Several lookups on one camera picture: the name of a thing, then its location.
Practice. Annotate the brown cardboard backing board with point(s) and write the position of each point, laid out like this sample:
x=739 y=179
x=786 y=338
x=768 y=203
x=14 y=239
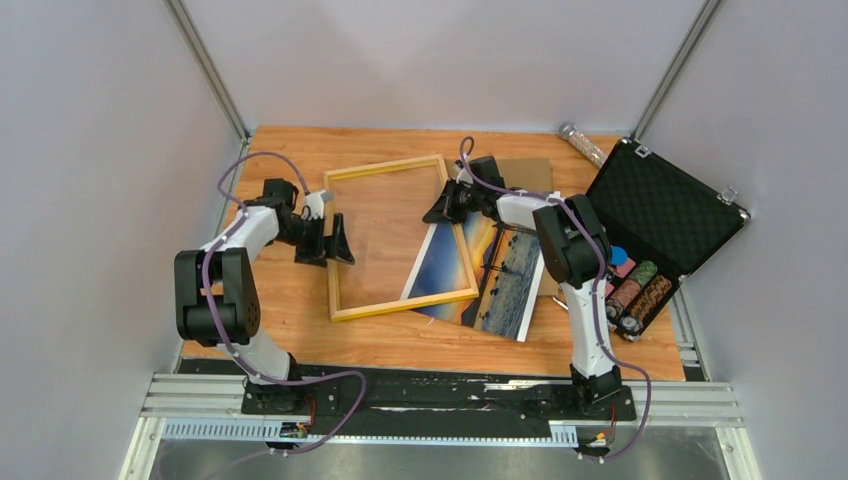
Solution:
x=532 y=174

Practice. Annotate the blue round chip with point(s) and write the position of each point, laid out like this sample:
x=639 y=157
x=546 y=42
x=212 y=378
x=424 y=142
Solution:
x=618 y=256

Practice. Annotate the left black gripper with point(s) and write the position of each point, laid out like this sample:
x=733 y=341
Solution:
x=337 y=246

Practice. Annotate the clear acrylic sheet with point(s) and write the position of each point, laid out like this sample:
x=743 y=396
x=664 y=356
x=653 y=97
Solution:
x=394 y=235

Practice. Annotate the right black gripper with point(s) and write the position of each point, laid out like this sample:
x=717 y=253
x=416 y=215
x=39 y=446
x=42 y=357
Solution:
x=444 y=210

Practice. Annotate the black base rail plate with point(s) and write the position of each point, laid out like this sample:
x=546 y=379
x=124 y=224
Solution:
x=213 y=398

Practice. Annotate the yellow wooden picture frame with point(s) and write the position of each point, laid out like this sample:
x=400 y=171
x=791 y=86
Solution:
x=404 y=305

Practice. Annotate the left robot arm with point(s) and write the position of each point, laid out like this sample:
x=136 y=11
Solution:
x=217 y=302

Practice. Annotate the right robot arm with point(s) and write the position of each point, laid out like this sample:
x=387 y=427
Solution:
x=576 y=253

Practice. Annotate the black aluminium chip case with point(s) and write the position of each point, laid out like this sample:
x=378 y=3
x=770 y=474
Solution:
x=666 y=221

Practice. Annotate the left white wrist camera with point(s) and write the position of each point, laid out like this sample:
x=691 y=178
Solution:
x=315 y=204

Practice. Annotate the sunset landscape photo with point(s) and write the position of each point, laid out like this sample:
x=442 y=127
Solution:
x=509 y=275

